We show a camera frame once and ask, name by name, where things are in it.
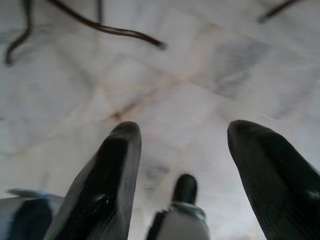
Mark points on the robot leg with black foot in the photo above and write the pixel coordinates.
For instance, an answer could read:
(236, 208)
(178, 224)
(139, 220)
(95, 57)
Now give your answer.
(185, 187)

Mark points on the black metal small table legs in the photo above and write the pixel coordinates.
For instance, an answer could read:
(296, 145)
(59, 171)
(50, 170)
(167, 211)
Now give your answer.
(117, 30)

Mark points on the black metal large table legs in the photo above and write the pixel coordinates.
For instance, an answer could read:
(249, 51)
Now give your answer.
(275, 11)

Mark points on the grey robot leg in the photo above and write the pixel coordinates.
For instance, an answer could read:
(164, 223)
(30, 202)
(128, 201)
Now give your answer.
(22, 215)

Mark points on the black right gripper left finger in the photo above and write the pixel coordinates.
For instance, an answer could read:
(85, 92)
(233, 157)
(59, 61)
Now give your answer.
(100, 190)

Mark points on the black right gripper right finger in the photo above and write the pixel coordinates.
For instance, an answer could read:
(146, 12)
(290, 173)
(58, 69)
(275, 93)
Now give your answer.
(277, 185)

